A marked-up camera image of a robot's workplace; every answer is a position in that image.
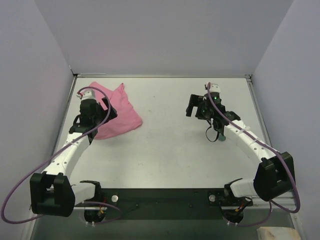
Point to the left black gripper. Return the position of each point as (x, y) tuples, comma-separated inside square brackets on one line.
[(107, 110)]

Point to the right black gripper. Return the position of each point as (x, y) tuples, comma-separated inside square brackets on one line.
[(193, 106)]

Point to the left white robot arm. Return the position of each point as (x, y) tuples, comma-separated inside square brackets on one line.
[(51, 191)]

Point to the aluminium frame rail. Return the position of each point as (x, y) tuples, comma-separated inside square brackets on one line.
[(266, 137)]

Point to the beige foam block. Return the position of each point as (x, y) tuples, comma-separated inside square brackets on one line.
[(277, 233)]

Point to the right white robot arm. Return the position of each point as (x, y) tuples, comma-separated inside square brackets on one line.
[(275, 170)]

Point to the pink t-shirt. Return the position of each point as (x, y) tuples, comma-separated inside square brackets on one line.
[(127, 118)]

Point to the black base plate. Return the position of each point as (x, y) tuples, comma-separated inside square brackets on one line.
[(170, 203)]

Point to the round teal glass brooch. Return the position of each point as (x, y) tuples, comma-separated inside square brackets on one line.
[(221, 138)]

